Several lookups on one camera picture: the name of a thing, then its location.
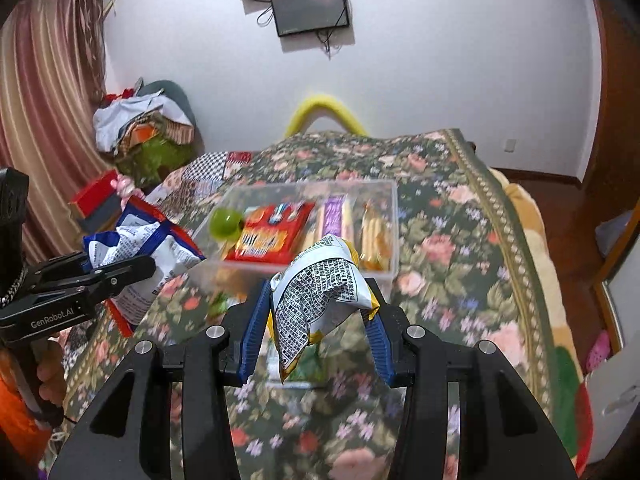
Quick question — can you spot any pile of clothes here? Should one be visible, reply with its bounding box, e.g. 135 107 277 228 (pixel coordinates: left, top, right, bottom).
92 89 197 157

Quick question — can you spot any floral blanket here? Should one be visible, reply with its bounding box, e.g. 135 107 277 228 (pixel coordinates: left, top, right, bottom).
50 129 557 480

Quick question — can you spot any grey box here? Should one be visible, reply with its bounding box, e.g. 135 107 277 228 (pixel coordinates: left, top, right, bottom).
80 195 124 234

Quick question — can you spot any grey cloth item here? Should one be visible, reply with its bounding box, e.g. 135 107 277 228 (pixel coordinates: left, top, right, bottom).
594 209 637 262

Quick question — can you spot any patchwork quilt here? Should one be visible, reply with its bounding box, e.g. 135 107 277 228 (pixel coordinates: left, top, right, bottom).
144 151 254 222

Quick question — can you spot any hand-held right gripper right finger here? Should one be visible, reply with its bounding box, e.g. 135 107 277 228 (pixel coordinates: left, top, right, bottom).
364 277 581 480

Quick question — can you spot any blue white snack bag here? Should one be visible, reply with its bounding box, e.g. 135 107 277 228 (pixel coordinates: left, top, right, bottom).
82 195 207 337

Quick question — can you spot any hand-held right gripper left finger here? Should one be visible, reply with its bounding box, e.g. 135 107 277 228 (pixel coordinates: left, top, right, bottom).
47 277 276 480

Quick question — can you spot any small black wall monitor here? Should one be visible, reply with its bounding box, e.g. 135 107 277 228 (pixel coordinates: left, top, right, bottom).
270 0 351 38

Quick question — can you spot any pink slipper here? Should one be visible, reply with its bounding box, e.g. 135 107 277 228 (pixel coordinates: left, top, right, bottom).
586 329 612 372

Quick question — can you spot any purple label biscuit pack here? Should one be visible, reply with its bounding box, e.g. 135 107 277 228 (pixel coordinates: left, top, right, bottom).
300 195 359 256

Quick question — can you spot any person's left hand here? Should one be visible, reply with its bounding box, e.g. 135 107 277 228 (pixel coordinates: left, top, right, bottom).
35 352 69 409

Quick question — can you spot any red green cloth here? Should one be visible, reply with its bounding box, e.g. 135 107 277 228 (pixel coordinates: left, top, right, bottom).
549 349 597 462

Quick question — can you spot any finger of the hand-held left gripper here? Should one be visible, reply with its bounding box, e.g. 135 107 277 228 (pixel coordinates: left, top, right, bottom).
75 254 157 307
26 251 93 283

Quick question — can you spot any grey chair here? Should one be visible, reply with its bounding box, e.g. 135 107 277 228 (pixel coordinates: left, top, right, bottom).
137 79 198 132

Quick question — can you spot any green round fruit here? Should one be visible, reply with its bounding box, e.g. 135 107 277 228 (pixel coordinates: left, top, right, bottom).
209 208 247 242

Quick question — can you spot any pink toy rabbit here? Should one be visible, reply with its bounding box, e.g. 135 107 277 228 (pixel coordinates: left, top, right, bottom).
114 172 139 199

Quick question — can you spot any white yellow snack packet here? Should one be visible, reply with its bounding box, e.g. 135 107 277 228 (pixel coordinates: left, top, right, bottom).
270 234 382 385

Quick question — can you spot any striped pink curtain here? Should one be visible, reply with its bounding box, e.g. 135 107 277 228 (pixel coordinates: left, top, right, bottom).
0 0 119 267

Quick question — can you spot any clear cracker pack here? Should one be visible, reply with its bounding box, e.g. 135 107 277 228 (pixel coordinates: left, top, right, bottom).
357 199 397 273

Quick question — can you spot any red snack packet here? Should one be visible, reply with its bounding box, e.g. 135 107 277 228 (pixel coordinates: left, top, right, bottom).
223 201 317 264

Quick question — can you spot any brown wooden door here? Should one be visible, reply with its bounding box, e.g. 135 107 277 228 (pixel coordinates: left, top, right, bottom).
579 0 640 192

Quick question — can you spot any yellow foam tube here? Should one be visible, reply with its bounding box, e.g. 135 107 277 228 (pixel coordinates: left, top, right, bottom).
284 93 369 139

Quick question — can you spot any clear plastic container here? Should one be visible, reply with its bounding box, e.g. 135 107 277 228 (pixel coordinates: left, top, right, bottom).
192 180 399 292

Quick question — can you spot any green patterned cloth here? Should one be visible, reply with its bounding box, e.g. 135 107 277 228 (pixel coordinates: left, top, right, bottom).
114 135 194 187

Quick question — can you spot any red box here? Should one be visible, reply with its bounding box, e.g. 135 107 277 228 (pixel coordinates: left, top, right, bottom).
69 170 122 217

